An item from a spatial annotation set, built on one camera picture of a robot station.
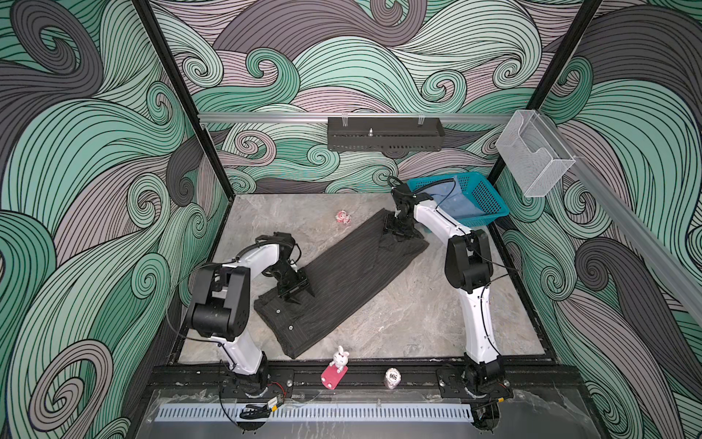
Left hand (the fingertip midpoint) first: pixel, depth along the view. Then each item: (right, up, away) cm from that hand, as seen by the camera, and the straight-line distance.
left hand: (309, 293), depth 86 cm
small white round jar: (+24, -17, -16) cm, 34 cm away
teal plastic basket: (+69, +37, +31) cm, 84 cm away
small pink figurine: (+10, +24, +25) cm, 36 cm away
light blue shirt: (+56, +33, +28) cm, 70 cm away
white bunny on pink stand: (+8, -18, -14) cm, 24 cm away
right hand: (+29, +19, +16) cm, 38 cm away
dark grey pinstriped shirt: (+11, +1, +7) cm, 13 cm away
